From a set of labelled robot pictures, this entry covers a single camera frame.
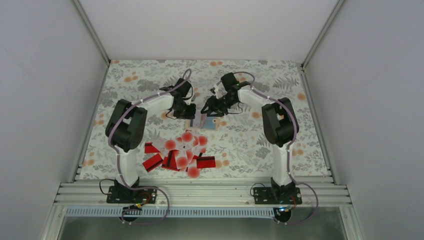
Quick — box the aluminium rail frame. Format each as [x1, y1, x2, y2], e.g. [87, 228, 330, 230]
[42, 0, 363, 240]

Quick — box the pile of red white cards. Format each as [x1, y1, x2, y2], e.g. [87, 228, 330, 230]
[142, 130, 217, 178]

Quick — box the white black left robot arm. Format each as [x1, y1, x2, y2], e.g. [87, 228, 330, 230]
[105, 78, 196, 203]

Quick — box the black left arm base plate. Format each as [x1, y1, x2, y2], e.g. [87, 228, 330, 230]
[106, 186, 157, 204]

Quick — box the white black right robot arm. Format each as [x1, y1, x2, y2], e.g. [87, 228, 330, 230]
[201, 72, 299, 204]

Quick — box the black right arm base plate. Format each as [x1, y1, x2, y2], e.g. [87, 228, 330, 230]
[252, 186, 303, 205]

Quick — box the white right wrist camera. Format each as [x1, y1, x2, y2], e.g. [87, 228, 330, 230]
[210, 84, 223, 99]

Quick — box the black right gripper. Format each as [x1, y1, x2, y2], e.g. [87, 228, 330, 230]
[200, 94, 237, 117]

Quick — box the floral patterned table mat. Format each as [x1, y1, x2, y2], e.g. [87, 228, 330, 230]
[79, 60, 328, 180]

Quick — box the slotted grey cable duct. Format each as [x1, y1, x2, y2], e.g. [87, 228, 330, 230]
[64, 206, 289, 219]

